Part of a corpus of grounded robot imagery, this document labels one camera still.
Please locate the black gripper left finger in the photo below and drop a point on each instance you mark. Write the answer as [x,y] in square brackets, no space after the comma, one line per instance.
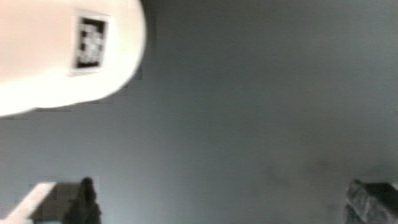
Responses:
[59,203]

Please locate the white lamp shade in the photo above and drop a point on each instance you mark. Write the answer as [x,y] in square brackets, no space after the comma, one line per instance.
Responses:
[72,48]

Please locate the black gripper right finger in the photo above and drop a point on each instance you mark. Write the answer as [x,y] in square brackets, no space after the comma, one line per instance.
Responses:
[372,203]

